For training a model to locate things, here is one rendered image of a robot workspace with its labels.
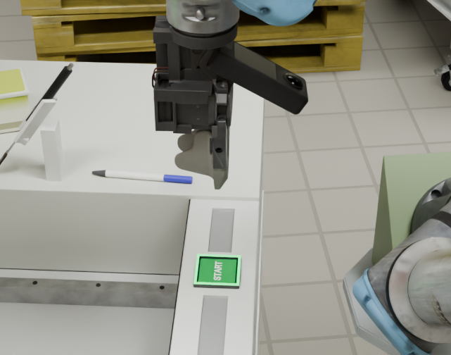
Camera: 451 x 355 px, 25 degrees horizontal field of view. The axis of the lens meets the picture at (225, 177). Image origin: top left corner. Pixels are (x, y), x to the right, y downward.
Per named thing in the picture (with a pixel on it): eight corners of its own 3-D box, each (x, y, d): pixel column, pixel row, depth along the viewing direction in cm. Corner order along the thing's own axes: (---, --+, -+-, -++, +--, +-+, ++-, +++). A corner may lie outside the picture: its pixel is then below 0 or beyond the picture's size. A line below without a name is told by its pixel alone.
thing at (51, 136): (19, 182, 141) (6, 100, 133) (24, 165, 144) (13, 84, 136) (62, 184, 140) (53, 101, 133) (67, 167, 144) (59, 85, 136)
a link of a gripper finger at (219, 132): (212, 151, 116) (212, 86, 111) (228, 152, 116) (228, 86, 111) (210, 176, 112) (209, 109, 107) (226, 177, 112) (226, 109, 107)
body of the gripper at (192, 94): (162, 100, 116) (158, 4, 109) (238, 102, 116) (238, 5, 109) (155, 138, 110) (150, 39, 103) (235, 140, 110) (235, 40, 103)
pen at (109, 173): (91, 171, 141) (191, 179, 140) (92, 167, 142) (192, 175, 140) (91, 177, 142) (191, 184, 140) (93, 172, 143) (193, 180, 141)
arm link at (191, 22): (240, -32, 106) (237, 3, 100) (240, 8, 109) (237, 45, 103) (169, -33, 107) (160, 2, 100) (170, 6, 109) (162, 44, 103)
